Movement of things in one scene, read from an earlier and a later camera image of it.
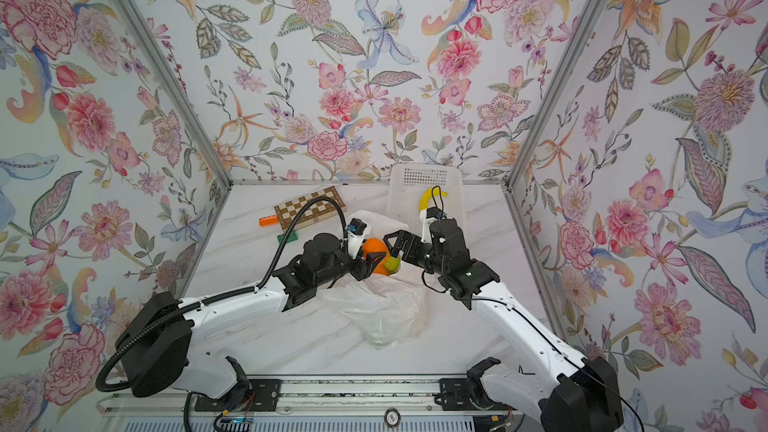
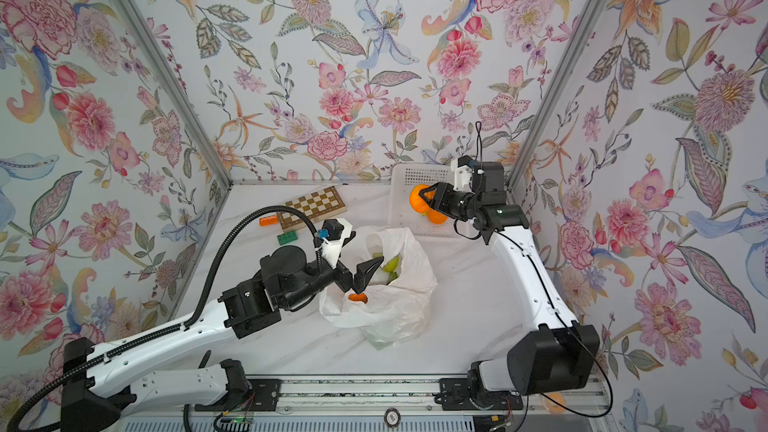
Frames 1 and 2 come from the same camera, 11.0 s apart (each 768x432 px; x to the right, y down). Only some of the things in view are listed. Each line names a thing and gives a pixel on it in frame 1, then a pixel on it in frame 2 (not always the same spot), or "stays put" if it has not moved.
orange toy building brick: [269, 220] stays put
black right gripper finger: [409, 246] to [443, 191]
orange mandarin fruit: [375, 245] to [417, 202]
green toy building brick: [292, 237] stays put
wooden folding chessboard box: [315, 211] stays put
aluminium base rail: [319, 404] stays put
